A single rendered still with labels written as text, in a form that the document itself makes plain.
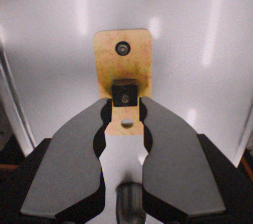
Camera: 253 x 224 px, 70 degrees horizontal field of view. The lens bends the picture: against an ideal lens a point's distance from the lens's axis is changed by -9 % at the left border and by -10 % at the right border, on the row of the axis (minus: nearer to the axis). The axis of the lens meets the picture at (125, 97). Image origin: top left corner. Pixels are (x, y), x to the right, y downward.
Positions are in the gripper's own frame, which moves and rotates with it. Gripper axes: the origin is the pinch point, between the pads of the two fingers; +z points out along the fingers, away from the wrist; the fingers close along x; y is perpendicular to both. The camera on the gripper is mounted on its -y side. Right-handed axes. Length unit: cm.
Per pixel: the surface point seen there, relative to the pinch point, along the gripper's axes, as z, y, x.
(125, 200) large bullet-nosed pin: 0.0, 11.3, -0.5
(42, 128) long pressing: 2.1, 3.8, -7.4
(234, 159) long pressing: 2.4, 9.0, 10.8
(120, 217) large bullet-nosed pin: -1.5, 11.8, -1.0
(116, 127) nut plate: 1.8, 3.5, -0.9
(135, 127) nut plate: 1.8, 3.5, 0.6
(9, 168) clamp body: 6.6, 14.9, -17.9
